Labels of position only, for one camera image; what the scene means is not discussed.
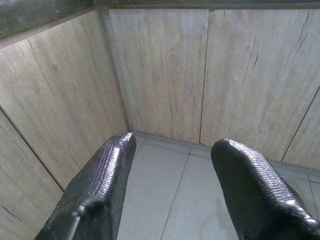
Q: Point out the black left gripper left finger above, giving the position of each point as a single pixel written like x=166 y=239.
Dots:
x=100 y=180

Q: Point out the light wooden cabinet door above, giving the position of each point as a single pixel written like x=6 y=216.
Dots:
x=160 y=75
x=20 y=187
x=250 y=75
x=307 y=140
x=62 y=87

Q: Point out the light wooden cabinet corner post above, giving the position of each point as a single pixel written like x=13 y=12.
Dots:
x=117 y=75

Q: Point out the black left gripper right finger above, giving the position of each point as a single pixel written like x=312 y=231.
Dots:
x=250 y=190

